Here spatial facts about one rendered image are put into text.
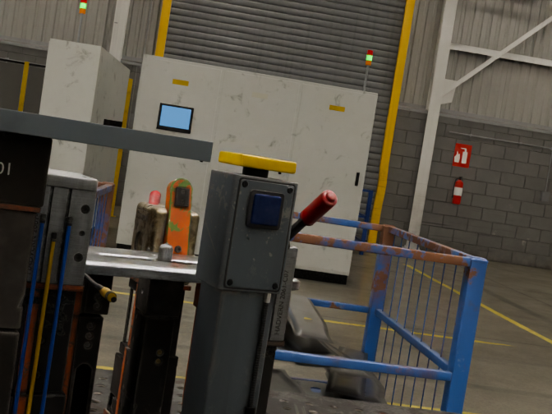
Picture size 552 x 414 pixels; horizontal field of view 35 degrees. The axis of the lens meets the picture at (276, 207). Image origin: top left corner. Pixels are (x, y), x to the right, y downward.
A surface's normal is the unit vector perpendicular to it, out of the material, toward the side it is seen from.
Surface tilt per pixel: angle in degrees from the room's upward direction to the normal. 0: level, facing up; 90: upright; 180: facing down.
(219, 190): 90
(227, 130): 90
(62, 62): 90
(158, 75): 90
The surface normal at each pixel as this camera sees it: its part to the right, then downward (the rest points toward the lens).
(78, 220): 0.44, 0.11
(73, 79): 0.05, 0.06
